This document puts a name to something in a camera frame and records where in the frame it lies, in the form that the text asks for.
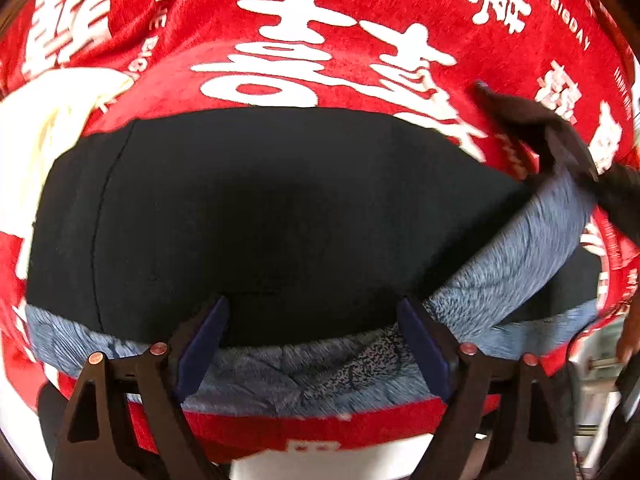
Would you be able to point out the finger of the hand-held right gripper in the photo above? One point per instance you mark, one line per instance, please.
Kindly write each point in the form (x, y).
(525, 120)

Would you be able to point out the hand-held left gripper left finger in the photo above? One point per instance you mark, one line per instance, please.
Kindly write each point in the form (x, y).
(202, 345)

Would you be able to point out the person's right hand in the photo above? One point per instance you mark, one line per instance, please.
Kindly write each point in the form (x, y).
(630, 340)

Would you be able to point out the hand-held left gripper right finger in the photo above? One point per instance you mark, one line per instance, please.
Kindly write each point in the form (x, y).
(425, 350)

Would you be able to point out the metal frame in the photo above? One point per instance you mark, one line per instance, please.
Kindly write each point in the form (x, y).
(595, 400)

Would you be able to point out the cream cloth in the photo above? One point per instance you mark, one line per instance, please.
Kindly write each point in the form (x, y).
(45, 150)

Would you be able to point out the black pants with grey lining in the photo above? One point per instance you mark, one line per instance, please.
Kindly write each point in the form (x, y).
(275, 210)

